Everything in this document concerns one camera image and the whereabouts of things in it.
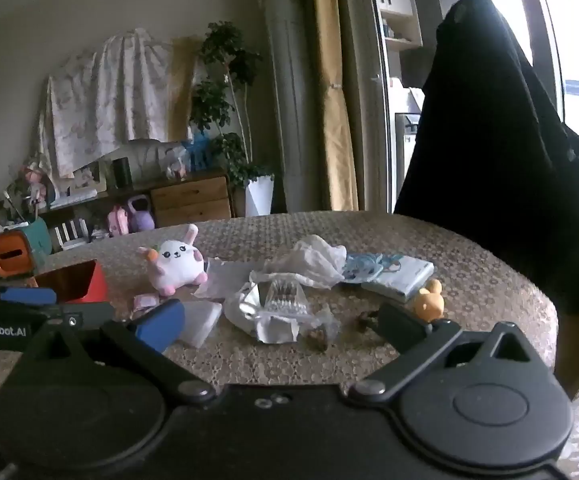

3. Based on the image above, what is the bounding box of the white quilted bag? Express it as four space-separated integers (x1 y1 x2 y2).
119 137 190 177

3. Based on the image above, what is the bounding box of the white bunny plush toy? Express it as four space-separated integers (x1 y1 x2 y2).
138 224 209 297

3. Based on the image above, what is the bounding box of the white planter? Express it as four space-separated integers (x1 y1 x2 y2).
244 174 275 219

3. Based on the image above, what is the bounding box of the blue toy figure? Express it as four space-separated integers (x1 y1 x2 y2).
184 132 211 171

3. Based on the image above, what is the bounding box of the clear ribbed plastic container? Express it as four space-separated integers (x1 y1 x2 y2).
264 280 311 317

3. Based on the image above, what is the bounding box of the floral hanging sheet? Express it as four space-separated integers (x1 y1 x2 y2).
39 27 201 179

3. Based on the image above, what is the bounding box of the black jacket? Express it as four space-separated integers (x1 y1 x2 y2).
393 0 579 317

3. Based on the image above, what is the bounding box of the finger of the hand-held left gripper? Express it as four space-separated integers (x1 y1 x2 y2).
0 282 59 307
43 302 116 329

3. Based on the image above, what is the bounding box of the yellow curtain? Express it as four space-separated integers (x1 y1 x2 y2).
312 0 361 212

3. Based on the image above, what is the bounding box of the clear plastic wrapper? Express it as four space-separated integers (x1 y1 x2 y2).
194 257 251 301

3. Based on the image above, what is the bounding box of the white thin cloth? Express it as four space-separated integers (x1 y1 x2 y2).
264 234 349 289

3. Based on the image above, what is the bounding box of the washing machine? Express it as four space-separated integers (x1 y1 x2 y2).
394 87 425 202

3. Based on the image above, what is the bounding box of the black cylinder speaker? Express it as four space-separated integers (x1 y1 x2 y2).
113 157 134 190

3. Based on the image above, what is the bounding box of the pink doll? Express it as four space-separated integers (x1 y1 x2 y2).
23 162 50 209

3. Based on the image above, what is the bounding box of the green potted tree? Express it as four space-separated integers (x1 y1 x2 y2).
189 21 276 197

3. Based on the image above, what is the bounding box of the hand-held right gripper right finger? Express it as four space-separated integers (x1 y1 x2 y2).
346 302 553 404

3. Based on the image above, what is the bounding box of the grey tower air conditioner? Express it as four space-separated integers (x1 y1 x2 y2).
259 0 316 216

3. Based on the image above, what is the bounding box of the photo frame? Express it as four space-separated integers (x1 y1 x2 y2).
72 162 108 194

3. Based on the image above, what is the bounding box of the small orange toy figure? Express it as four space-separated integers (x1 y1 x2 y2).
413 279 445 322

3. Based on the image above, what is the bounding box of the small pink packet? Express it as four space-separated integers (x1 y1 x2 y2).
133 292 161 314

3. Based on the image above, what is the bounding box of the white slatted rack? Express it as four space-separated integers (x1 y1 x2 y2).
52 220 90 251

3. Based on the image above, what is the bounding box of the white keyboard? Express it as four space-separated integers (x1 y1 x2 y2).
49 189 99 210

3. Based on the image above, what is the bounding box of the white light-blue tissue pack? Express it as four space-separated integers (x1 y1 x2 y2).
362 255 435 304

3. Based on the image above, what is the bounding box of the blue printed face mask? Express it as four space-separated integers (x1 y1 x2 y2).
342 252 386 286

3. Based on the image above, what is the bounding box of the pink toy backpack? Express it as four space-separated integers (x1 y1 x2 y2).
108 205 130 237

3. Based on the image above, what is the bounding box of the purple kettlebell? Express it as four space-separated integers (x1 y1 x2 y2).
126 195 156 231

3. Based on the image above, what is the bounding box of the red storage box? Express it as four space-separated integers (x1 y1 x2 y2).
34 259 111 307

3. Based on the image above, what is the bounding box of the wooden sideboard with drawers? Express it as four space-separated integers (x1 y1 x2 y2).
39 172 233 252

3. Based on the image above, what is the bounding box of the crumpled silver white bag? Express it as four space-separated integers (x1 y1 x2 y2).
224 270 341 345

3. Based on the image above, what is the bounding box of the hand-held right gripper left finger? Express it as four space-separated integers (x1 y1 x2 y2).
23 300 216 407

